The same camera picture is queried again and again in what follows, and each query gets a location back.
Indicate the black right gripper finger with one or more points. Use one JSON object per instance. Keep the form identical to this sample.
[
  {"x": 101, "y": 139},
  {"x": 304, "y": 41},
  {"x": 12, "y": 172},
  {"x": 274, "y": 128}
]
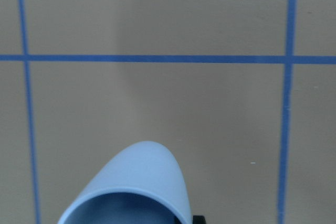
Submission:
[{"x": 199, "y": 219}]

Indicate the light blue plastic cup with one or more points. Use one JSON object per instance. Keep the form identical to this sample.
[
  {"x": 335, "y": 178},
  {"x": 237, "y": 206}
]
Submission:
[{"x": 141, "y": 184}]

